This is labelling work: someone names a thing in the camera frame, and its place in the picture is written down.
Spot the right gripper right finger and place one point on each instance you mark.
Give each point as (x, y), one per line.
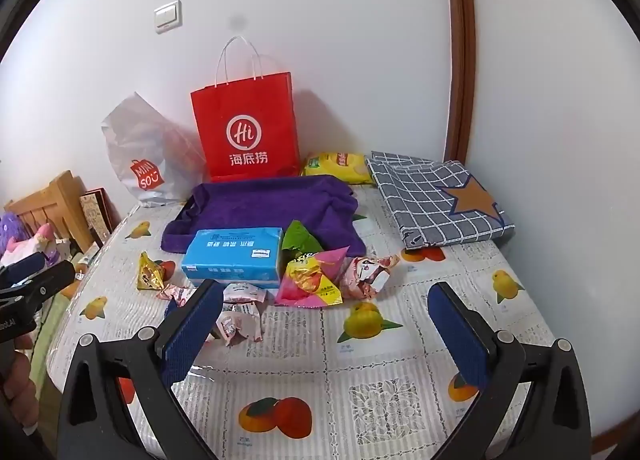
(554, 421)

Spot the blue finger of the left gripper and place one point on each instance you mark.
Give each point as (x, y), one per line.
(18, 271)

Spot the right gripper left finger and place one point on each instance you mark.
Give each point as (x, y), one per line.
(95, 421)

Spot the yellow triangular snack packet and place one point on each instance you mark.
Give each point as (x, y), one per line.
(150, 274)

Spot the white pink snack wrapper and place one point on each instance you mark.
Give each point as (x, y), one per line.
(240, 316)

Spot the pink yellow snack bag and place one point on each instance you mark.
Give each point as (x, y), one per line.
(309, 281)

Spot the white red candy packet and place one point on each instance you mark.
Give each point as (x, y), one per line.
(365, 278)

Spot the green triangular snack packet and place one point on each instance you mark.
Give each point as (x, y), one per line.
(298, 240)

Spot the pink white long snack stick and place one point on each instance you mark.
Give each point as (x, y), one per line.
(178, 295)

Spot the person's left hand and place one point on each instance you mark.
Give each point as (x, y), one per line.
(19, 389)

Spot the purple pink plush toy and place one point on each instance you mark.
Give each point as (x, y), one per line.
(16, 243)

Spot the patterned book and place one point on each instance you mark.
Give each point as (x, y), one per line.
(99, 213)

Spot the white Miniso plastic bag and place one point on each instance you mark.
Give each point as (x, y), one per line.
(151, 156)

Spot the blue tissue pack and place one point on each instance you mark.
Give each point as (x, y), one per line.
(251, 255)

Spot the grey checked star cloth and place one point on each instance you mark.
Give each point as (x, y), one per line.
(436, 203)

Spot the red paper shopping bag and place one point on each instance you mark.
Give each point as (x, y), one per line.
(247, 127)

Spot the purple towel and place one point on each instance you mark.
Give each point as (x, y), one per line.
(323, 204)

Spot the yellow chips bag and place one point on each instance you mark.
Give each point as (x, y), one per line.
(349, 168)

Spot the white wall light switch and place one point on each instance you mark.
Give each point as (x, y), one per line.
(168, 17)

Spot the brown wooden door frame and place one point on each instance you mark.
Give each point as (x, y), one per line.
(463, 76)

